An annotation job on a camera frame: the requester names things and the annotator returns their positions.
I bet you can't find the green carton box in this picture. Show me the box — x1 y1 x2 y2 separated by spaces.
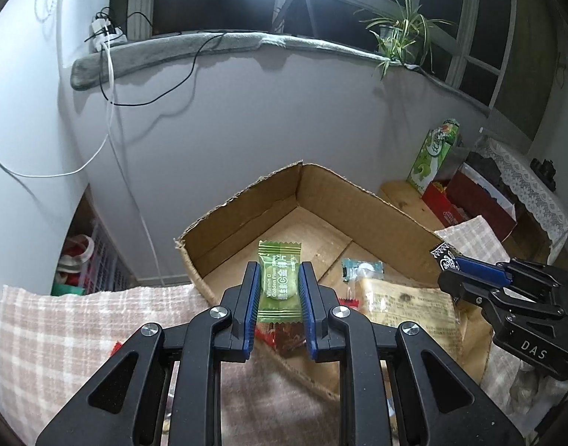
407 118 461 196

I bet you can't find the red box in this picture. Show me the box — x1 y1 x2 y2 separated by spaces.
421 162 518 242

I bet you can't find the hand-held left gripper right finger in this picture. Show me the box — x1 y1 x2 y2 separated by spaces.
297 261 526 446

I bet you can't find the dark object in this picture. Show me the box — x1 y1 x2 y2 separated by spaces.
530 158 558 191

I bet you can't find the small black snack packet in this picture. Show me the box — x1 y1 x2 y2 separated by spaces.
428 242 461 272

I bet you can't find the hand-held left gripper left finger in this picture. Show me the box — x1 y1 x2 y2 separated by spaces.
35 261 261 446

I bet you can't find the brown date packet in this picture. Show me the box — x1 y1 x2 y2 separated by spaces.
256 323 308 358

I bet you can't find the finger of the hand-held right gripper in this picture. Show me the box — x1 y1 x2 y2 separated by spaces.
454 256 514 284
438 272 501 306

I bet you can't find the small teal packet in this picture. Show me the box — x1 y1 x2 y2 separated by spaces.
341 259 385 284

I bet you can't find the cardboard box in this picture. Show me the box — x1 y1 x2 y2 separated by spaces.
174 161 494 403

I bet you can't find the white lace cloth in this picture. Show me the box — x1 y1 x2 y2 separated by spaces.
477 137 568 247

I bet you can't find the white plastic basket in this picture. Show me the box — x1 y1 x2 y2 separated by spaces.
86 218 131 289

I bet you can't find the clear wafer biscuit packet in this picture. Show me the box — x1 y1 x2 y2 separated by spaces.
361 275 461 349

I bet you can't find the black cable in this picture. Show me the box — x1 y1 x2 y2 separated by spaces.
100 9 229 107

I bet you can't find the red and white bag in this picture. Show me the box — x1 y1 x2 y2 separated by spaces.
56 235 96 275

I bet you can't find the white power strip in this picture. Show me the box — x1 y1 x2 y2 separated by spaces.
91 16 127 49

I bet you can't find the potted spider plant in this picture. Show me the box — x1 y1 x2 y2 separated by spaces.
354 0 456 80

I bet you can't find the white window frame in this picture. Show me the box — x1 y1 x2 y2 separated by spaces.
110 0 564 119

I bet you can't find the green candy packet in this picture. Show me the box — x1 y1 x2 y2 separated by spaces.
257 239 303 326

